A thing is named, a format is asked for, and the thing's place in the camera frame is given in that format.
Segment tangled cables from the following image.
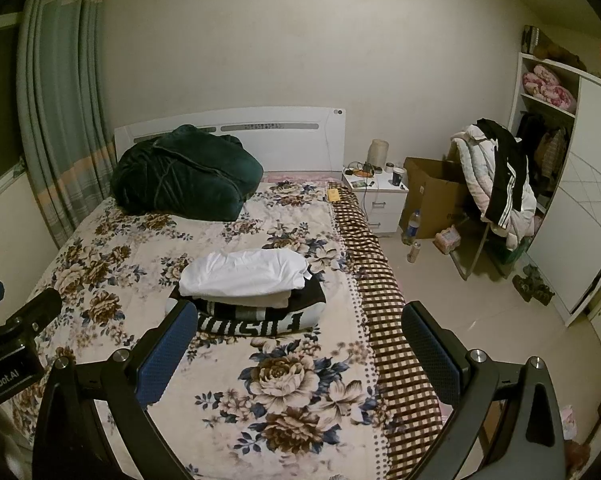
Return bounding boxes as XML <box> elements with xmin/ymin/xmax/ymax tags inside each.
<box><xmin>347</xmin><ymin>160</ymin><xmax>381</xmax><ymax>178</ymax></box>

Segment camouflage shoes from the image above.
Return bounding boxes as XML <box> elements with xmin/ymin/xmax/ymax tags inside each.
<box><xmin>511</xmin><ymin>264</ymin><xmax>555</xmax><ymax>306</ymax></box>

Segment green striped curtain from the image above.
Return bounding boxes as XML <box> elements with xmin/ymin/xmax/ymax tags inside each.
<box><xmin>15</xmin><ymin>0</ymin><xmax>118</xmax><ymax>248</ymax></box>

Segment dark green quilt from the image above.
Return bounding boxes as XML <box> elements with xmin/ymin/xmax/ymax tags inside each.
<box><xmin>110</xmin><ymin>124</ymin><xmax>264</xmax><ymax>222</ymax></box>

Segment metal frame chair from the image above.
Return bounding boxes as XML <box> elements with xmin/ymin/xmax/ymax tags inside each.
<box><xmin>447</xmin><ymin>215</ymin><xmax>511</xmax><ymax>281</ymax></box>

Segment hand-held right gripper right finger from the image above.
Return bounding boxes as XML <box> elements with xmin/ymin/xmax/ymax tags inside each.
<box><xmin>401</xmin><ymin>301</ymin><xmax>567</xmax><ymax>480</ymax></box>

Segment large cardboard box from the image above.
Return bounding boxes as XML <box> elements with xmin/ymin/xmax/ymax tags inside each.
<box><xmin>399</xmin><ymin>156</ymin><xmax>473</xmax><ymax>241</ymax></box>

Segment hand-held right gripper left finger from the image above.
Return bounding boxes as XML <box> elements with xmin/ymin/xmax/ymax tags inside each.
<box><xmin>32</xmin><ymin>301</ymin><xmax>198</xmax><ymax>480</ymax></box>

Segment green bin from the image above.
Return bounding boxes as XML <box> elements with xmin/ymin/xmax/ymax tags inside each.
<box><xmin>500</xmin><ymin>237</ymin><xmax>531</xmax><ymax>263</ymax></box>

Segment chair with piled jackets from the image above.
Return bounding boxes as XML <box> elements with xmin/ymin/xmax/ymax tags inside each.
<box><xmin>449</xmin><ymin>122</ymin><xmax>537</xmax><ymax>251</ymax></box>

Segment white wardrobe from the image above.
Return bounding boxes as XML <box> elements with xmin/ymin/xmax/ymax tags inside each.
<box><xmin>507</xmin><ymin>50</ymin><xmax>601</xmax><ymax>328</ymax></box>

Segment pink floral quilt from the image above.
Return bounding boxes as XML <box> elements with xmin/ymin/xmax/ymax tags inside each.
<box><xmin>523</xmin><ymin>64</ymin><xmax>577</xmax><ymax>110</ymax></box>

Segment white nightstand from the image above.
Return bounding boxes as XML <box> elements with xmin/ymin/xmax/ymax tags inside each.
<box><xmin>341</xmin><ymin>166</ymin><xmax>410</xmax><ymax>235</ymax></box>

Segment beige cylinder lamp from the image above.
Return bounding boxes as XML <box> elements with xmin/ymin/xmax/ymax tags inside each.
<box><xmin>370</xmin><ymin>138</ymin><xmax>390</xmax><ymax>168</ymax></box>

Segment black white printed garment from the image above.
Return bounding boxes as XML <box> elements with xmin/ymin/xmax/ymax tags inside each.
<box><xmin>166</xmin><ymin>272</ymin><xmax>327</xmax><ymax>336</ymax></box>

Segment hanging dark clothes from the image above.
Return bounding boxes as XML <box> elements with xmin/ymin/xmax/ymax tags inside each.
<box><xmin>515</xmin><ymin>112</ymin><xmax>568</xmax><ymax>186</ymax></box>

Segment white window frame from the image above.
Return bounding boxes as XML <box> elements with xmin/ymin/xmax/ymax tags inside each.
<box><xmin>0</xmin><ymin>157</ymin><xmax>28</xmax><ymax>216</ymax></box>

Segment white t-shirt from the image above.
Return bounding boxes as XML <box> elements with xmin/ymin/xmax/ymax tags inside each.
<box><xmin>179</xmin><ymin>248</ymin><xmax>311</xmax><ymax>297</ymax></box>

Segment pink tissue pack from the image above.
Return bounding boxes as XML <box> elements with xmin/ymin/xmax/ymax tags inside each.
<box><xmin>433</xmin><ymin>225</ymin><xmax>462</xmax><ymax>256</ymax></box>

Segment folded beige garment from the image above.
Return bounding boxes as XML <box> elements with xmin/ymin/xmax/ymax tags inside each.
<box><xmin>180</xmin><ymin>287</ymin><xmax>295</xmax><ymax>309</ymax></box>

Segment black striped jacket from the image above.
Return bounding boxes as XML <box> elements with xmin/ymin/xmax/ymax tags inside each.
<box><xmin>475</xmin><ymin>118</ymin><xmax>531</xmax><ymax>233</ymax></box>

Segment bed with floral blanket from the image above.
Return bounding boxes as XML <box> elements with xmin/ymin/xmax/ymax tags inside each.
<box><xmin>0</xmin><ymin>180</ymin><xmax>446</xmax><ymax>480</ymax></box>

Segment white headboard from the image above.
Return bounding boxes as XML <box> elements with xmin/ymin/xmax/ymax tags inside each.
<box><xmin>113</xmin><ymin>106</ymin><xmax>347</xmax><ymax>173</ymax></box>

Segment pink pillow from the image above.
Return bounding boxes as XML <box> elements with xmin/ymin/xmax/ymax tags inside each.
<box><xmin>262</xmin><ymin>170</ymin><xmax>345</xmax><ymax>184</ymax></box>

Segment brown bag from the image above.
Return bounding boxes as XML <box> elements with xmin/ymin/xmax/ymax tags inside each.
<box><xmin>523</xmin><ymin>25</ymin><xmax>587</xmax><ymax>72</ymax></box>

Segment brown checked blanket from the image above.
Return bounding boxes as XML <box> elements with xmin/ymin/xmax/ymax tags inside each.
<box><xmin>330</xmin><ymin>187</ymin><xmax>446</xmax><ymax>480</ymax></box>

